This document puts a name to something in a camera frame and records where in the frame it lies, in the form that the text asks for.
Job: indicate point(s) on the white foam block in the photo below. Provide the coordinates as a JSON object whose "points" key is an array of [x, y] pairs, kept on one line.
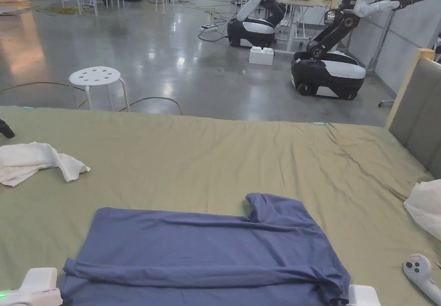
{"points": [[261, 55]]}

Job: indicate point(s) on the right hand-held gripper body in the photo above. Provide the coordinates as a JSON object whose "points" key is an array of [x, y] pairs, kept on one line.
{"points": [[363, 296]]}

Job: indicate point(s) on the dark blue shirt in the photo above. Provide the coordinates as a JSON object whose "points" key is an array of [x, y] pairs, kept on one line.
{"points": [[206, 254]]}

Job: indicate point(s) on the white plastic bag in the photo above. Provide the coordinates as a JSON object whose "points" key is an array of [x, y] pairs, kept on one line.
{"points": [[427, 206]]}

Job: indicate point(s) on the white hand controller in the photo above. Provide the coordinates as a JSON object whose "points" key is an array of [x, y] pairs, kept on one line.
{"points": [[421, 275]]}

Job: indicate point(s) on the white power strip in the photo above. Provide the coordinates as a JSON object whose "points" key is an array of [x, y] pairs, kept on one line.
{"points": [[208, 27]]}

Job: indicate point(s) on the white cloth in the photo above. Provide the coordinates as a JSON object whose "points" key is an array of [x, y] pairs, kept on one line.
{"points": [[34, 161]]}

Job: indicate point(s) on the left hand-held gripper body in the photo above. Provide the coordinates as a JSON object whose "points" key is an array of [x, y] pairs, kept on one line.
{"points": [[36, 287]]}

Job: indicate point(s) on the grey padded headboard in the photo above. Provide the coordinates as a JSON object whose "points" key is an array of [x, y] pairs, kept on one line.
{"points": [[418, 113]]}

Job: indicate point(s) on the black object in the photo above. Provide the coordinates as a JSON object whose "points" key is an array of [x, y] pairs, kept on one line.
{"points": [[5, 128]]}

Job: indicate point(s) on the bed with pale green sheet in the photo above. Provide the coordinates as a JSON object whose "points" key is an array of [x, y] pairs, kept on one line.
{"points": [[206, 161]]}

